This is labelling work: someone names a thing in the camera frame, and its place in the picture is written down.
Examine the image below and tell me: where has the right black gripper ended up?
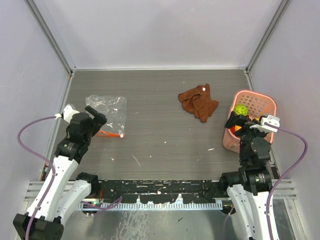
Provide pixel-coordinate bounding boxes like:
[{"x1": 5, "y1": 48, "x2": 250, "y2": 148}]
[{"x1": 224, "y1": 110, "x2": 268, "y2": 163}]

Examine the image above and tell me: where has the orange mango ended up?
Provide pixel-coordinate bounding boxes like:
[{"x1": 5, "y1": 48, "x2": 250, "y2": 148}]
[{"x1": 230, "y1": 125, "x2": 242, "y2": 136}]

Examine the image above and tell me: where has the green bumpy fruit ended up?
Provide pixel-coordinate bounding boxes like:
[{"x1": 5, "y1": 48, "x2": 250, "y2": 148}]
[{"x1": 233, "y1": 104, "x2": 248, "y2": 116}]

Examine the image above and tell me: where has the clear orange zip bag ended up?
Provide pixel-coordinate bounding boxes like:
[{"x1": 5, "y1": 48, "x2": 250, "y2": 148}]
[{"x1": 85, "y1": 94, "x2": 127, "y2": 138}]

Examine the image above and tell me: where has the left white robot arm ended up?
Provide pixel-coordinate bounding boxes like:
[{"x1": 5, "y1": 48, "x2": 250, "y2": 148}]
[{"x1": 13, "y1": 104, "x2": 107, "y2": 240}]

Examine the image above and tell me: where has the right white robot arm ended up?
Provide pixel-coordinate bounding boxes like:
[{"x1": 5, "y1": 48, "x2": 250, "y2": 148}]
[{"x1": 219, "y1": 111, "x2": 279, "y2": 240}]

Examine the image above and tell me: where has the brown cloth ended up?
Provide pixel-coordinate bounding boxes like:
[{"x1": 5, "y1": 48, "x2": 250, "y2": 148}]
[{"x1": 178, "y1": 83, "x2": 219, "y2": 123}]

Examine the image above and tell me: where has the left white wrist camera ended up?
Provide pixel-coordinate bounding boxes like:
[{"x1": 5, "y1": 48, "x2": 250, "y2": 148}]
[{"x1": 54, "y1": 104, "x2": 79, "y2": 123}]

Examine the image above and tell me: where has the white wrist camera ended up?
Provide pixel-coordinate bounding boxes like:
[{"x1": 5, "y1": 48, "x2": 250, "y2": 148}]
[
  {"x1": 249, "y1": 115, "x2": 280, "y2": 133},
  {"x1": 54, "y1": 104, "x2": 79, "y2": 123}
]

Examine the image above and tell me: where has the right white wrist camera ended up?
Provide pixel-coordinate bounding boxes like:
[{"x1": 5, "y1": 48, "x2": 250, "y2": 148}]
[{"x1": 249, "y1": 115, "x2": 280, "y2": 133}]

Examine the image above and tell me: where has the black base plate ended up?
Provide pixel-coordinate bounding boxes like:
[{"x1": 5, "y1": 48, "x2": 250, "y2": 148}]
[{"x1": 86, "y1": 179, "x2": 229, "y2": 204}]

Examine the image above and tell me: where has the aluminium front rail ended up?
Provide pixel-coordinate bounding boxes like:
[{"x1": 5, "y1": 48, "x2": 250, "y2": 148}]
[{"x1": 23, "y1": 178, "x2": 298, "y2": 201}]

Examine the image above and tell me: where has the white slotted cable duct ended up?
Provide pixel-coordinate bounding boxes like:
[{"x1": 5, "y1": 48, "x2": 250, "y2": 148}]
[{"x1": 74, "y1": 201, "x2": 224, "y2": 211}]

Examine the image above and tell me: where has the left aluminium frame post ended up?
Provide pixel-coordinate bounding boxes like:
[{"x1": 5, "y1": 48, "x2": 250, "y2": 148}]
[{"x1": 25, "y1": 0, "x2": 75, "y2": 75}]

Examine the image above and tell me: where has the aluminium frame post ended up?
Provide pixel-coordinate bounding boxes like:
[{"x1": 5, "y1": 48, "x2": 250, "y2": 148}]
[
  {"x1": 244, "y1": 0, "x2": 291, "y2": 75},
  {"x1": 25, "y1": 0, "x2": 75, "y2": 75}
]

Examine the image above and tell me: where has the right aluminium frame post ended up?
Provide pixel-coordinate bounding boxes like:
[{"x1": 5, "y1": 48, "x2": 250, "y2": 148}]
[{"x1": 244, "y1": 0, "x2": 291, "y2": 75}]

